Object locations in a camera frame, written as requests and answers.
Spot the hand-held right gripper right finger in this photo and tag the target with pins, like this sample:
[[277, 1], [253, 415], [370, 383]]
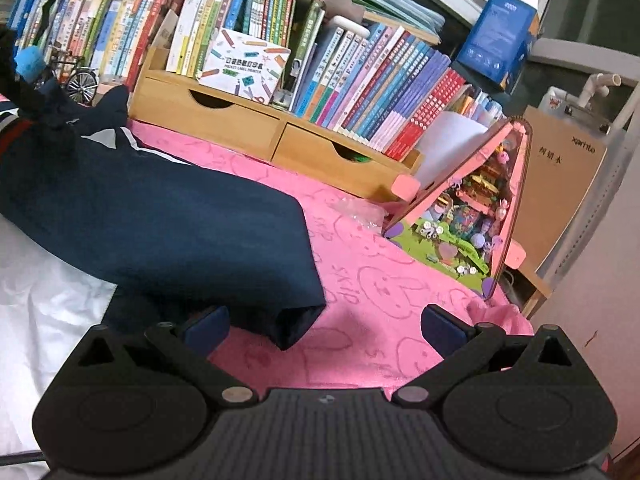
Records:
[[442, 327]]

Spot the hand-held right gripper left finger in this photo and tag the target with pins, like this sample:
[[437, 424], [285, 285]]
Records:
[[207, 327]]

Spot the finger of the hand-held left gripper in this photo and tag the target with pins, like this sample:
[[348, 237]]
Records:
[[20, 90]]

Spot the navy and white jacket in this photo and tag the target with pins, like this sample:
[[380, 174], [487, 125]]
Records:
[[150, 220]]

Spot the blue plush ball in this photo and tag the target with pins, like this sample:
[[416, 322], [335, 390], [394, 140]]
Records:
[[30, 62]]

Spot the miniature black bicycle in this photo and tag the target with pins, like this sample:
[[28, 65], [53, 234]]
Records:
[[80, 85]]

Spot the pink printed mat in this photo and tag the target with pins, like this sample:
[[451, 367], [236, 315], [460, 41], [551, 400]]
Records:
[[380, 270]]

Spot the row of tall blue picture books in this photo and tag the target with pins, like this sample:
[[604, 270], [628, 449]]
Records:
[[35, 0]]

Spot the pink dollhouse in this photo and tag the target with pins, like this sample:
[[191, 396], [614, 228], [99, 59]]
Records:
[[465, 220]]

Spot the row of children's storybooks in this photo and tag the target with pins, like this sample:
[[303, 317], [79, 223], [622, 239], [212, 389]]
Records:
[[120, 30]]

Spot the clear plastic bag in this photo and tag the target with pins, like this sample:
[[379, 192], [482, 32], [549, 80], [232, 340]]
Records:
[[360, 212]]

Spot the tan cardboard box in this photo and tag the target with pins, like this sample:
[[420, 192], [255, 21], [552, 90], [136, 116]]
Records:
[[555, 190]]

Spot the white paper sheet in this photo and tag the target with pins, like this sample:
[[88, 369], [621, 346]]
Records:
[[450, 145]]

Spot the wooden drawer organizer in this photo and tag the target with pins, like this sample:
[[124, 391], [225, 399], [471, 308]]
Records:
[[225, 125]]

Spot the white patterned box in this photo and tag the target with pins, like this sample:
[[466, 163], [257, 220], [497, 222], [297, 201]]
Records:
[[245, 67]]

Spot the row of pastel slanted books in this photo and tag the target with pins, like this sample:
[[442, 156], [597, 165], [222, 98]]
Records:
[[380, 90]]

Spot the row of green yellow books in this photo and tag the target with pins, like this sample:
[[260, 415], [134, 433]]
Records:
[[260, 10]]

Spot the white appliance with pipe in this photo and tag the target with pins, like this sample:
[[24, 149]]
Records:
[[575, 110]]

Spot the blue carton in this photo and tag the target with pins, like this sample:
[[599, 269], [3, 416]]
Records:
[[500, 35]]

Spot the white plastic roll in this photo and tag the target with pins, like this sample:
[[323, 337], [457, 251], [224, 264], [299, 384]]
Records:
[[350, 26]]

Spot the stack of pale blue booklets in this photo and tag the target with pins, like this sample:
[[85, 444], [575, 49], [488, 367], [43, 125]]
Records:
[[395, 5]]

